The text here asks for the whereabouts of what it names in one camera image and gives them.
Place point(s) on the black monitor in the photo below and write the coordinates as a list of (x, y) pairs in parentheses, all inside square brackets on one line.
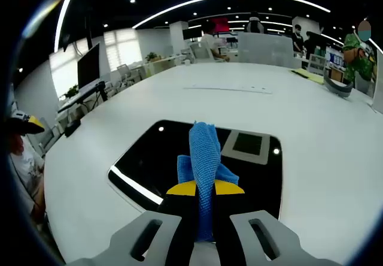
[(88, 68)]

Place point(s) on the potted plant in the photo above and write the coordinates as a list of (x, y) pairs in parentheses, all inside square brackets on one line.
[(153, 57), (71, 92)]

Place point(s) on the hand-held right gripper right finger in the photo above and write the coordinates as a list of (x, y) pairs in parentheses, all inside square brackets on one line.
[(233, 230)]

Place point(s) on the red screen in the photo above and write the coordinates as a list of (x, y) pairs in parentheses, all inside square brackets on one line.
[(220, 24)]

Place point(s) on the person with yellow-black cap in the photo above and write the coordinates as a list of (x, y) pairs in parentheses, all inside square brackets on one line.
[(28, 170)]

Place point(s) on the grey curved headband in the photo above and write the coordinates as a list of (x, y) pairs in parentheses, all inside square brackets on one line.
[(336, 90)]

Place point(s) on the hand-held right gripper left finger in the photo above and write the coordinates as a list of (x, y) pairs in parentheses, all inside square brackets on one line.
[(167, 227)]

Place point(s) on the yellow paper sheet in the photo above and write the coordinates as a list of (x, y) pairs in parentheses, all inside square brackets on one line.
[(309, 75)]

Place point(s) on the blue cleaning cloth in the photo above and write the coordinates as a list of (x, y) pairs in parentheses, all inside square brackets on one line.
[(205, 158)]

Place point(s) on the white mesh chair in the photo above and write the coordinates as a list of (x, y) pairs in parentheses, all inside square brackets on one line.
[(317, 63)]

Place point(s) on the translucent divider panel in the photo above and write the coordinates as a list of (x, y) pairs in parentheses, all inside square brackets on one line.
[(264, 50)]

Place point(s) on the black box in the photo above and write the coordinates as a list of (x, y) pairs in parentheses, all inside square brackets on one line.
[(72, 128)]

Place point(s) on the person's left hand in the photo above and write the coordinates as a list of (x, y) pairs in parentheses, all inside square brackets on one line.
[(16, 143)]

